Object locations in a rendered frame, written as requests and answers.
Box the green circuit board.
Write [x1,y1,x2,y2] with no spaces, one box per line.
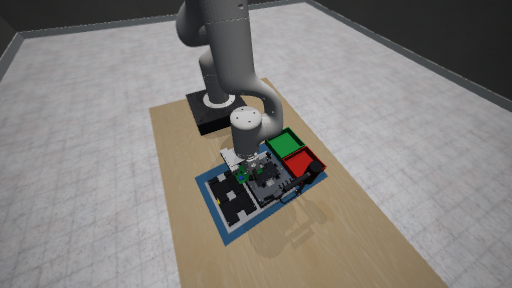
[234,165,263,184]

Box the red bin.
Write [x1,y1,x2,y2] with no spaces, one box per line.
[282,146,326,179]

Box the green open-top bin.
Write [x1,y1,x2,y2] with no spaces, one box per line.
[265,127,305,163]

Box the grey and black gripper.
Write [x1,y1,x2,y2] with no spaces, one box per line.
[239,156,260,182]

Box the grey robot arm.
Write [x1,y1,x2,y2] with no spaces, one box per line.
[176,0,283,175]

